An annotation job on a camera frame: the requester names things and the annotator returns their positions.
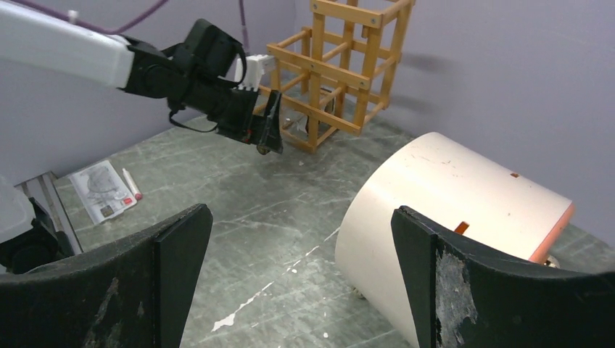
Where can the clear square whisky bottle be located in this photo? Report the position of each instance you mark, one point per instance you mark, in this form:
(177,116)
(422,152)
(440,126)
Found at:
(294,122)

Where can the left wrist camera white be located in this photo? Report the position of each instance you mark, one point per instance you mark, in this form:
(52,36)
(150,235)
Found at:
(249,75)

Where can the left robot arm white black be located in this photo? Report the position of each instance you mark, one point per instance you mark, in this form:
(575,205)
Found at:
(209,71)

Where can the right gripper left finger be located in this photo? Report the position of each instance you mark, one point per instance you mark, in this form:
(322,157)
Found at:
(135,291)

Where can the cream cylindrical drum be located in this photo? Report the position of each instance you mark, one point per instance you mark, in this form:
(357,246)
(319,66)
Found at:
(457,188)

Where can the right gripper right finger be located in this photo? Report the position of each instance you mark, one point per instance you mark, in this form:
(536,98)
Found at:
(463,293)

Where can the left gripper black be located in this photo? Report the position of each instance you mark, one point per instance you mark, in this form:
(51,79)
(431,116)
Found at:
(237,120)

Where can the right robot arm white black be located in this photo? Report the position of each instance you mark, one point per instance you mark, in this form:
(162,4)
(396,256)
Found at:
(24,235)

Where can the white paper card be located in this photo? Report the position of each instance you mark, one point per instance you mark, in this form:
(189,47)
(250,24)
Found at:
(102,191)

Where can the white marker pen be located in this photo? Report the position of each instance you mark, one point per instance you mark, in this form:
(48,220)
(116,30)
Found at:
(132,184)

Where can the wooden hexagonal wine rack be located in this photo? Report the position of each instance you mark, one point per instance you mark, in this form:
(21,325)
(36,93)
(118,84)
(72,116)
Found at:
(339,71)

